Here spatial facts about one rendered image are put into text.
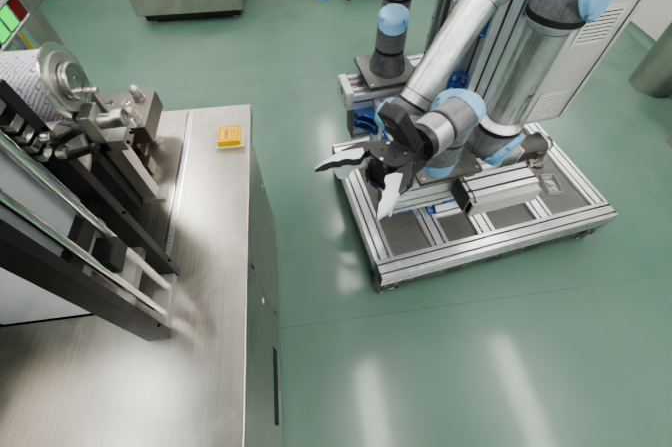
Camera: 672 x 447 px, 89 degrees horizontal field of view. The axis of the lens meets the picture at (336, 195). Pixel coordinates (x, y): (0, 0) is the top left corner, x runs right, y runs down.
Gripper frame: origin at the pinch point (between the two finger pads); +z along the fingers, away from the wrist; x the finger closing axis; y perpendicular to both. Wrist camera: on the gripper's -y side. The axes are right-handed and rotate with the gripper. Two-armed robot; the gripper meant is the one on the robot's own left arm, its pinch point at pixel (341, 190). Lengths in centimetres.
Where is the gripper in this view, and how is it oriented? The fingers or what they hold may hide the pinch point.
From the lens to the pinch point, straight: 54.6
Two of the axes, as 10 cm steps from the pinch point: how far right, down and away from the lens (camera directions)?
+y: 0.9, 6.6, 7.5
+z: -7.5, 5.4, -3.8
